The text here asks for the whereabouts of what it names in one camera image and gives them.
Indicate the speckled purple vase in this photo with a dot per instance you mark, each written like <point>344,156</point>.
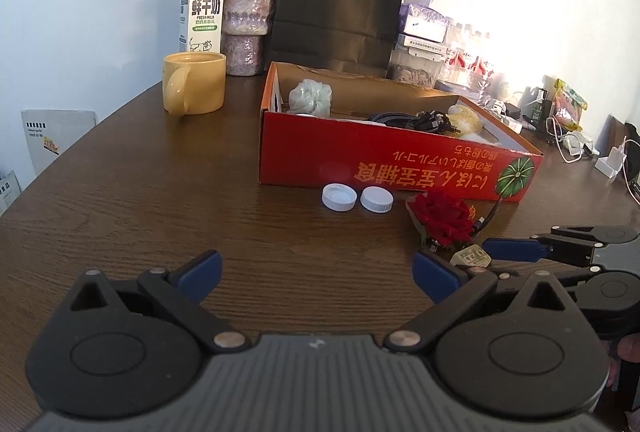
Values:
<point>247,22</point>

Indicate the red artificial rose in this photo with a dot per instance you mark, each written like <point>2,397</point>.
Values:
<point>445,217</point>

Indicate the person's right hand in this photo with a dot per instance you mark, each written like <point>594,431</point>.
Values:
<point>627,357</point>

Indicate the black charger stand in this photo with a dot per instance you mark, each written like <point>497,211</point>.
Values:
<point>535,109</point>

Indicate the yellow green snack packet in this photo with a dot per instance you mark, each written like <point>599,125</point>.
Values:
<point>567,104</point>

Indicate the flat white labelled box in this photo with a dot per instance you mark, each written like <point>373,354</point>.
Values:
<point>420,48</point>

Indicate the small cream plastic block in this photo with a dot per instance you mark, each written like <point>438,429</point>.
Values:
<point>470,257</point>

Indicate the printed paper booklet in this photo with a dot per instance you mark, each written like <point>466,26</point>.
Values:
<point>9,192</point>

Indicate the white charging dock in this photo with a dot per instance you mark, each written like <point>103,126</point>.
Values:
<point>612,164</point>

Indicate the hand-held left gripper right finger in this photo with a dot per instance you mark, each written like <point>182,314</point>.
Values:
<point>435,274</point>

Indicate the yellow ceramic mug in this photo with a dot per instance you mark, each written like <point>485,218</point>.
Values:
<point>200,84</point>

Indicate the red cardboard box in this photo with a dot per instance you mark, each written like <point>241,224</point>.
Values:
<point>320,147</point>

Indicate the small white plastic cap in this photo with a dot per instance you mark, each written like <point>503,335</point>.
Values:
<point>377,200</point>
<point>339,198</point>

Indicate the white milk carton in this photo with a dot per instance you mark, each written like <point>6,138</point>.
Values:
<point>202,12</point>

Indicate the clear box of seeds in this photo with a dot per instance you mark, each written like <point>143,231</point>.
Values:
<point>412,71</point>

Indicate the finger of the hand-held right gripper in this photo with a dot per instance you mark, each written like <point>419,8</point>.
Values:
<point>570,273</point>
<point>510,248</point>

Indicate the pack of water bottles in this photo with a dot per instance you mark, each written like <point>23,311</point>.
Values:
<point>470,62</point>

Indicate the white round device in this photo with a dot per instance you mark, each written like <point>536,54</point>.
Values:
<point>502,91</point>

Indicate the iridescent plastic bag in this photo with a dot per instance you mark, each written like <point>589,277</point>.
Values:
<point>310,98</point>

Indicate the purple tissue pack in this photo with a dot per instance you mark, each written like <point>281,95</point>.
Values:
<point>425,19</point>

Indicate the white charger block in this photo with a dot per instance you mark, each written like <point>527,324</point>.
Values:
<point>512,123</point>

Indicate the yellow white plush toy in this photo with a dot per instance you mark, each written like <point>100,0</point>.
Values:
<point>465,119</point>

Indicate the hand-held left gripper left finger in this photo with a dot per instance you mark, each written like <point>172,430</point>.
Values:
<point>200,274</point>

